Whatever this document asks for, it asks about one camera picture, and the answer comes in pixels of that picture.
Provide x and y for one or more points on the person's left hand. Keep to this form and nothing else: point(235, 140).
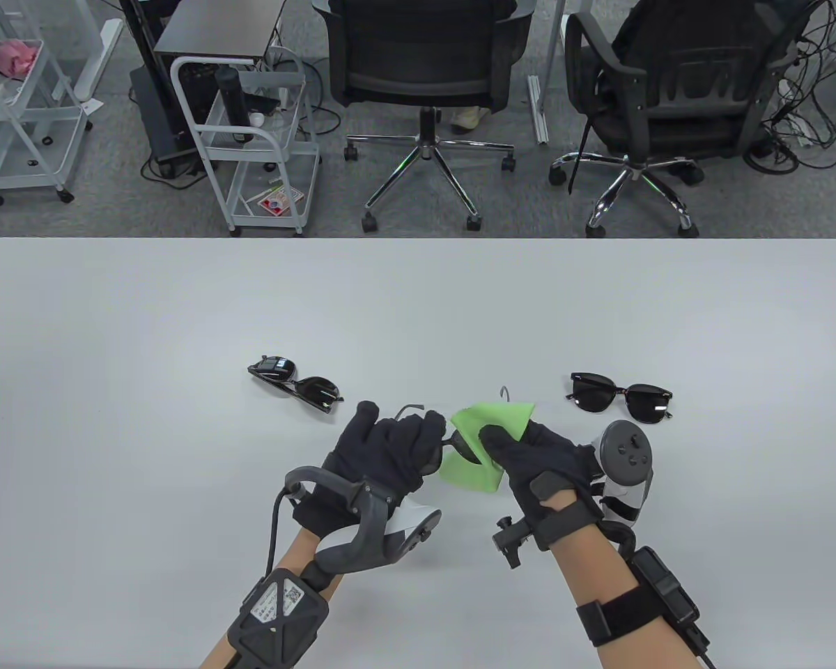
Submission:
point(376, 453)

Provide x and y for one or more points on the person's right hand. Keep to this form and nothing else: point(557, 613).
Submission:
point(543, 460)

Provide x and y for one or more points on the green microfibre cloth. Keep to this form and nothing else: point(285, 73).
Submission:
point(481, 418)

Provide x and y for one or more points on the black sunglasses thin temples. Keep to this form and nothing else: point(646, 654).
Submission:
point(460, 446)

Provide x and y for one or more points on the black aviator sunglasses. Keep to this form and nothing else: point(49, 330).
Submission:
point(317, 391)

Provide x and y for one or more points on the black square sunglasses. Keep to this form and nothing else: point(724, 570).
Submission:
point(651, 404)

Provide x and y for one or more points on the person's right forearm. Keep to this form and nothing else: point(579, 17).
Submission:
point(592, 571)

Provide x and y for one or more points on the black caged tracker white label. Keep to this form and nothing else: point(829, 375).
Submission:
point(279, 613)

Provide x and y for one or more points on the red white packet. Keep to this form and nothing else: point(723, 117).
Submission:
point(279, 202)

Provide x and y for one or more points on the white desk leg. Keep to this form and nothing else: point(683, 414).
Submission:
point(97, 63)
point(538, 111)

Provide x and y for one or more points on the black mesh office chair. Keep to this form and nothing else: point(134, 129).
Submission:
point(418, 70)
point(669, 132)

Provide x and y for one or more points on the small black device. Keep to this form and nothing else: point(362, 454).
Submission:
point(265, 103)

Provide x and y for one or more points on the black cylindrical bottle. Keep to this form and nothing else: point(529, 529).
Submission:
point(233, 97)

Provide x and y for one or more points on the black computer tower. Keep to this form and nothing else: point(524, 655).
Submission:
point(160, 118)

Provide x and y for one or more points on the white power strip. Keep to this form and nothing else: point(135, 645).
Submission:
point(798, 129)

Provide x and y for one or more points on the white paper tag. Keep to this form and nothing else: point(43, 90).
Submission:
point(92, 106)

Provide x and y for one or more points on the dark brown side table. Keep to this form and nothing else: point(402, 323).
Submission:
point(216, 28)

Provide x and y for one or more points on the white metal shelf cart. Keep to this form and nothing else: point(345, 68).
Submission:
point(14, 150)

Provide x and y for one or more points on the pink cloth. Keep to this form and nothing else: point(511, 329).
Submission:
point(10, 56)

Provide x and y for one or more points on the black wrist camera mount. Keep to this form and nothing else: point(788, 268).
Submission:
point(512, 540)

